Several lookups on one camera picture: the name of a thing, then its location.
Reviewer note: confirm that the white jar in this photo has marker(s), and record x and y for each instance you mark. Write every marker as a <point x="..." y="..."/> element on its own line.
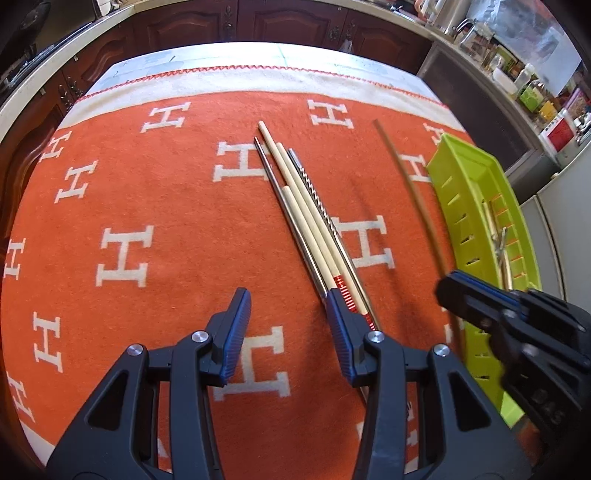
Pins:
<point x="505" y="81"/>

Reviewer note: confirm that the green plastic tray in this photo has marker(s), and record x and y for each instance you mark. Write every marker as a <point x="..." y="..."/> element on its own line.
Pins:
<point x="461" y="194"/>

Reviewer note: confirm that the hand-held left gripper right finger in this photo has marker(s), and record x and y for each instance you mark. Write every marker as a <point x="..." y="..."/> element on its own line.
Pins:
<point x="340" y="332"/>

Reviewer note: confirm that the green container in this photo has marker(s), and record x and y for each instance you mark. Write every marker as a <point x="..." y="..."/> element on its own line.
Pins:
<point x="531" y="98"/>

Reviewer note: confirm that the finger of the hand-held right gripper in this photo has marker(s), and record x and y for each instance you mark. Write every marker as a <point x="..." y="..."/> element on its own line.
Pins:
<point x="489" y="285"/>
<point x="471" y="304"/>

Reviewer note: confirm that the dark appliance door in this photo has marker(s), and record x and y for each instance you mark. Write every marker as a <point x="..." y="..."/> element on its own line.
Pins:
<point x="471" y="106"/>

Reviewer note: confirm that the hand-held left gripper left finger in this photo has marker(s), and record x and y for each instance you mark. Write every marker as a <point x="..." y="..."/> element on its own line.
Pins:
<point x="236" y="332"/>

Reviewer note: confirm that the black gas stove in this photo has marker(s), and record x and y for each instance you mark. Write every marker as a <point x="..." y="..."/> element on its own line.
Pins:
<point x="27" y="60"/>

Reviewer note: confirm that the red packet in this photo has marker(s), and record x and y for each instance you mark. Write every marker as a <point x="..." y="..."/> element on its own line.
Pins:
<point x="559" y="134"/>

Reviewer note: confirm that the plain metal chopstick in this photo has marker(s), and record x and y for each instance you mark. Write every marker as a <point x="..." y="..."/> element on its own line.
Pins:
<point x="277" y="194"/>

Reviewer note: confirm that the red striped wooden chopstick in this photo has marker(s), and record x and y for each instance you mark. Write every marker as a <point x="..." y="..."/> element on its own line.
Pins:
<point x="295" y="177"/>

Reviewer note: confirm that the brown wooden chopstick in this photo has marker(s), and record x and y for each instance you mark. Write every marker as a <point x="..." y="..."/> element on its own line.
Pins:
<point x="415" y="194"/>

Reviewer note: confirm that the orange printed blanket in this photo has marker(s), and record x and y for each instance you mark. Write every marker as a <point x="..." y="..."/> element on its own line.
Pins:
<point x="138" y="184"/>

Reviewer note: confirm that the spiral metal chopstick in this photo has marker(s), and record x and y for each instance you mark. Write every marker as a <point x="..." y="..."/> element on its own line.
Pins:
<point x="318" y="203"/>

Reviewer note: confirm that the brown wooden cabinets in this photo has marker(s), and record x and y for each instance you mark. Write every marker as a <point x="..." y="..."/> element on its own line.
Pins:
<point x="286" y="23"/>

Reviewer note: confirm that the orange striped wooden chopstick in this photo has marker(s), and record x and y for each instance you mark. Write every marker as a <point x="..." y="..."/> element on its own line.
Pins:
<point x="491" y="226"/>

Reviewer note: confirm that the yellow container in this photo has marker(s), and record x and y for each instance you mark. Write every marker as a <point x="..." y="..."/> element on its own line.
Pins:
<point x="548" y="110"/>

